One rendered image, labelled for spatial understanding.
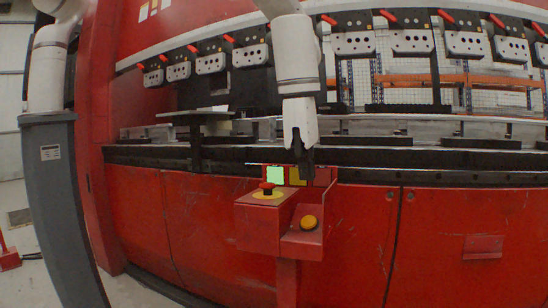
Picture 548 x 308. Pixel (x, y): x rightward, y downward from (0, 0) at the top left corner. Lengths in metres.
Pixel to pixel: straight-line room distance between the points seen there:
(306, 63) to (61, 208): 0.67
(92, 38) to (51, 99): 1.08
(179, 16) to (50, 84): 0.83
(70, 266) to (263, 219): 0.55
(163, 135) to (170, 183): 0.29
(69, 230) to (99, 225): 1.03
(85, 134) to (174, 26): 0.82
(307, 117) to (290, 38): 0.15
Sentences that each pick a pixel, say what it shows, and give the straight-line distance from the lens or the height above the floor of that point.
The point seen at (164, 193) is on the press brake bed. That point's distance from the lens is 1.22.
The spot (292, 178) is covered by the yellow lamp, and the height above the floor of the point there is 0.81.
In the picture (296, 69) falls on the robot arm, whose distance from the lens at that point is 0.49.
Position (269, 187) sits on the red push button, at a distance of 0.59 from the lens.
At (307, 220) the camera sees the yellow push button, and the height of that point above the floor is 0.73.
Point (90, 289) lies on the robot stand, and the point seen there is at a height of 0.52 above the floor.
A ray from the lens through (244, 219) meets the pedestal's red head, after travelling 0.58.
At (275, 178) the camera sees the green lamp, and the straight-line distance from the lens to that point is 0.69.
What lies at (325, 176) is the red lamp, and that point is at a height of 0.81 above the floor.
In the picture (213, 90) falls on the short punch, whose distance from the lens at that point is 1.16.
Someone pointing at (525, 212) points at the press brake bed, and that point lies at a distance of 0.92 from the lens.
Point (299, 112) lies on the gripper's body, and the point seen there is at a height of 0.96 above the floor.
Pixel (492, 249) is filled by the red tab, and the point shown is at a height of 0.58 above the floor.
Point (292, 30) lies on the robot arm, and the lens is 0.51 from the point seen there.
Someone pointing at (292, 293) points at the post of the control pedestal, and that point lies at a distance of 0.70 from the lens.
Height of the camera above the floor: 0.94
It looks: 6 degrees down
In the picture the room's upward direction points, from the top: 2 degrees counter-clockwise
